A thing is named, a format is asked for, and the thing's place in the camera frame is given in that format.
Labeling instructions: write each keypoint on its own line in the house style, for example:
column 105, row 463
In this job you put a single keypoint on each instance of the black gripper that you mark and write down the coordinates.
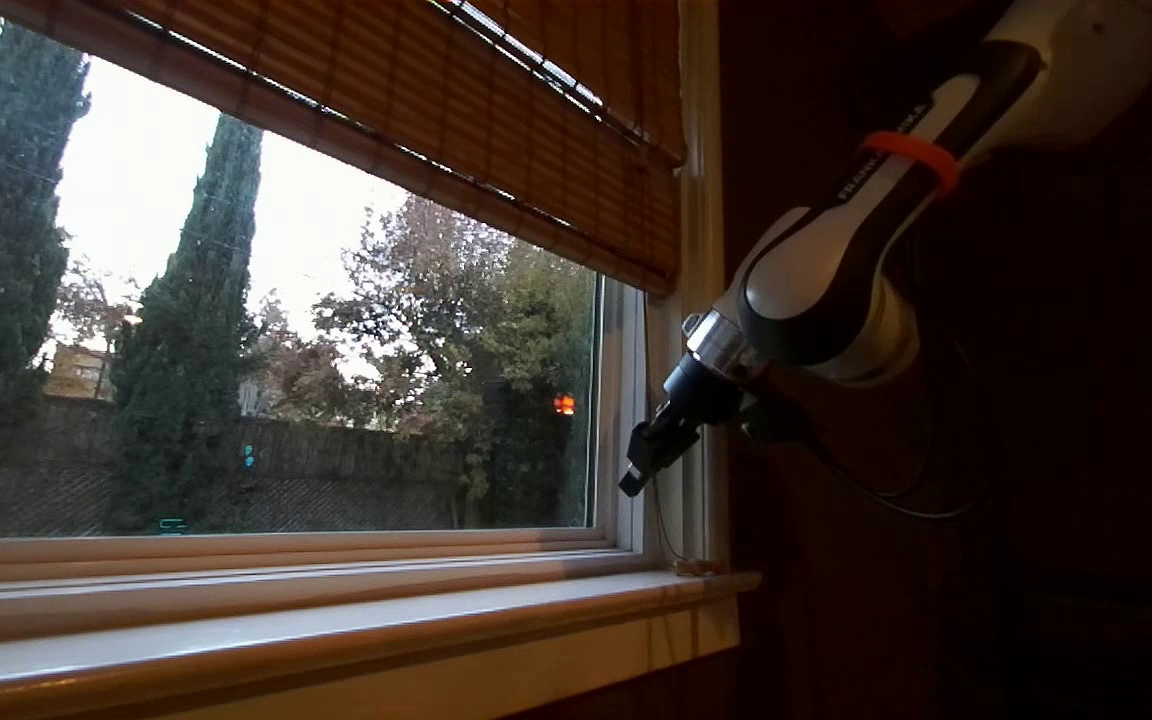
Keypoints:
column 693, row 398

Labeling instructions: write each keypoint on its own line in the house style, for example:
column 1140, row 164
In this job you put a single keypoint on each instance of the brown bamboo roman blind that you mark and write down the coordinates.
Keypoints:
column 547, row 119

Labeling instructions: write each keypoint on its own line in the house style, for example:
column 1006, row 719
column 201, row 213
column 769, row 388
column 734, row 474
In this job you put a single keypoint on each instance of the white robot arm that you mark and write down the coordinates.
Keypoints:
column 812, row 287

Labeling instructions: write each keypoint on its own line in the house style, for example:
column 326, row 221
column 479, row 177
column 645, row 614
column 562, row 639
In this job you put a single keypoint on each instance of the orange band on arm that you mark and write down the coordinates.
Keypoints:
column 936, row 162

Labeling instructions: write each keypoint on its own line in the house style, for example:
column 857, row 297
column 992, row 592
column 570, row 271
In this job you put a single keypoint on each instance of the orange lamp outside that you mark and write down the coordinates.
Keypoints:
column 565, row 407

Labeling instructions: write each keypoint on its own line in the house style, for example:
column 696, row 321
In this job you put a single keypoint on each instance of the white window sill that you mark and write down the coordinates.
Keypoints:
column 461, row 653

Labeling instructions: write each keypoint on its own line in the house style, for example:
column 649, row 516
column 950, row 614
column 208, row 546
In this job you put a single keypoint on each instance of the leafy garden tree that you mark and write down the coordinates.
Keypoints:
column 471, row 335

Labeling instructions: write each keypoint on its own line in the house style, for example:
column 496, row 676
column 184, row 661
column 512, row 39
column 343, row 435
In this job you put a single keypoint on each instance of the tall cypress tree middle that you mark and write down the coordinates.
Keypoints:
column 176, row 361

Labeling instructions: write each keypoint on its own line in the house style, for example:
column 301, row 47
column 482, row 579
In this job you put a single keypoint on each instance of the tall cypress tree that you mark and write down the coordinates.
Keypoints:
column 43, row 98
column 176, row 361

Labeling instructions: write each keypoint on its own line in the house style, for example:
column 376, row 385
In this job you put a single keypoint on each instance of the tall cypress tree left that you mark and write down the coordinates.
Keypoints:
column 43, row 98

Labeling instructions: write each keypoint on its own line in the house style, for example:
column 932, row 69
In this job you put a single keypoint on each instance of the grey garden wall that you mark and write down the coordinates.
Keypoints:
column 60, row 477

